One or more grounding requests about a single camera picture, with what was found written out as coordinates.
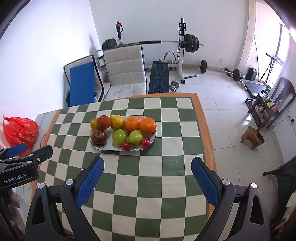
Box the dark red apple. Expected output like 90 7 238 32
90 130 107 146

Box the yellow lemon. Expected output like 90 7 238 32
90 118 98 131

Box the brown-red round fruit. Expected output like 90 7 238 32
96 115 111 130

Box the green apple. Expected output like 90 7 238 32
112 129 127 147
128 130 144 146

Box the yellow pear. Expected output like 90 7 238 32
109 115 125 130

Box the cherry tomato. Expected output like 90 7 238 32
141 138 151 148
122 142 131 151

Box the orange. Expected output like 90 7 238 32
125 116 140 133
139 118 157 135

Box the red plastic bag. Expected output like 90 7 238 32
3 116 39 157

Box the black scooter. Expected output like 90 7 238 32
263 157 295 235

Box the small wooden stool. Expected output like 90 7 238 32
240 126 264 150

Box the blue folded mat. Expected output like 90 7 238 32
70 62 95 107

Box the green white checkered tablecloth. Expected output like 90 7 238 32
38 93 215 240

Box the oval deer-pattern plate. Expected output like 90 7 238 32
89 114 158 152

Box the dark wooden chair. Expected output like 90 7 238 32
248 77 295 132

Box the white padded chair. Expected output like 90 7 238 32
103 45 147 101

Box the black blue weight bench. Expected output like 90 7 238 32
148 61 170 94

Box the barbell on floor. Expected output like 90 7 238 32
200 60 241 81

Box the white squat rack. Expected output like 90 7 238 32
115 18 186 84

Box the barbell on rack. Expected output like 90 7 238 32
99 34 203 53

